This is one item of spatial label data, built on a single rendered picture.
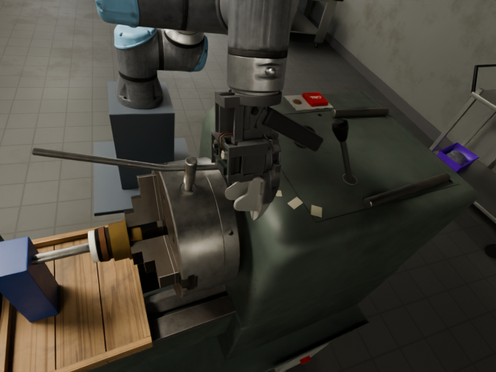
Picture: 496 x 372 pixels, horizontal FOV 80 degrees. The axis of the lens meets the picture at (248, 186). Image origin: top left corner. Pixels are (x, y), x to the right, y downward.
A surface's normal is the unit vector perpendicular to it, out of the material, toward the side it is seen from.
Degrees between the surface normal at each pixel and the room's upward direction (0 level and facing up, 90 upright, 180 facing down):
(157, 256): 9
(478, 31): 90
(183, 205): 18
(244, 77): 77
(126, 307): 0
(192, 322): 0
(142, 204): 51
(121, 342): 0
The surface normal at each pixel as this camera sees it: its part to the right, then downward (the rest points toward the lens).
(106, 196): 0.19, -0.67
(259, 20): -0.06, 0.49
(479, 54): -0.93, 0.11
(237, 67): -0.65, 0.34
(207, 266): 0.43, 0.41
